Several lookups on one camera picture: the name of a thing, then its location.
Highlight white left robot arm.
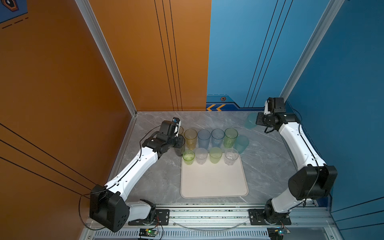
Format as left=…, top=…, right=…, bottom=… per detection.
left=88, top=118, right=185, bottom=233

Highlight grey smoky tall cup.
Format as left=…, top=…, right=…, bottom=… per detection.
left=174, top=145, right=186, bottom=157

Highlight teal tall cup back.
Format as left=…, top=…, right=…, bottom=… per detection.
left=245, top=112, right=258, bottom=129

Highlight teal tall cup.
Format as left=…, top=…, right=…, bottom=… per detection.
left=245, top=112, right=258, bottom=129
left=234, top=135, right=250, bottom=154

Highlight clear faceted small cup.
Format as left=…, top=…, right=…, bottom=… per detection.
left=224, top=148, right=240, bottom=166

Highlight yellow tall cup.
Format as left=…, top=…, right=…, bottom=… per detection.
left=184, top=129, right=198, bottom=150

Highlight blue tall cup right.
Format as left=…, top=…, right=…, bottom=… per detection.
left=211, top=129, right=225, bottom=148

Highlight left aluminium corner post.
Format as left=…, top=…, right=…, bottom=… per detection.
left=74, top=0, right=138, bottom=117

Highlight green tall cup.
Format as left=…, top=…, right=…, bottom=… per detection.
left=223, top=128, right=239, bottom=149

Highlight white rectangular tray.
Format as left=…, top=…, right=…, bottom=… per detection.
left=181, top=156, right=249, bottom=199

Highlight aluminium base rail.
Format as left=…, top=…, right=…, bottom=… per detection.
left=80, top=204, right=343, bottom=240

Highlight teal tall cup front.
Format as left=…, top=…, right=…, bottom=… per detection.
left=234, top=135, right=250, bottom=154

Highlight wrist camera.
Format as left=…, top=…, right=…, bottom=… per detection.
left=172, top=117, right=181, bottom=135
left=264, top=100, right=271, bottom=115

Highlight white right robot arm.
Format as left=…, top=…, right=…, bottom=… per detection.
left=256, top=98, right=338, bottom=225

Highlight small green cup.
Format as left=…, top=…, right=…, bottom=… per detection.
left=210, top=147, right=223, bottom=164
left=183, top=150, right=195, bottom=165

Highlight clear tube on rail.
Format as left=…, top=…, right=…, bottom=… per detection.
left=173, top=222, right=247, bottom=232

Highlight clear dimpled small cup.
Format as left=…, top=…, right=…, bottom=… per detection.
left=195, top=148, right=208, bottom=165

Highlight blue tall cup left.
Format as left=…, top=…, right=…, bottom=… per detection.
left=198, top=129, right=211, bottom=150

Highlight green circuit board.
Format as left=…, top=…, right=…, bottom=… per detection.
left=138, top=229, right=159, bottom=240
left=267, top=228, right=291, bottom=240

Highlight left green circuit board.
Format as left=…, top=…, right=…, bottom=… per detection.
left=138, top=229, right=159, bottom=240

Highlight right green circuit board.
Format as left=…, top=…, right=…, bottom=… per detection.
left=267, top=228, right=291, bottom=240

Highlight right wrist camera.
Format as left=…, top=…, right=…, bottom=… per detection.
left=264, top=100, right=271, bottom=115

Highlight right aluminium corner post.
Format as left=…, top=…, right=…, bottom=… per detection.
left=280, top=0, right=345, bottom=102

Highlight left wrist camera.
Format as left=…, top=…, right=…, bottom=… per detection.
left=172, top=117, right=181, bottom=135

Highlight blue tall cup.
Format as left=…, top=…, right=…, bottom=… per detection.
left=211, top=129, right=225, bottom=148
left=198, top=129, right=211, bottom=150

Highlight aluminium corner post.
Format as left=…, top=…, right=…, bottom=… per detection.
left=280, top=0, right=345, bottom=102
left=74, top=0, right=138, bottom=117

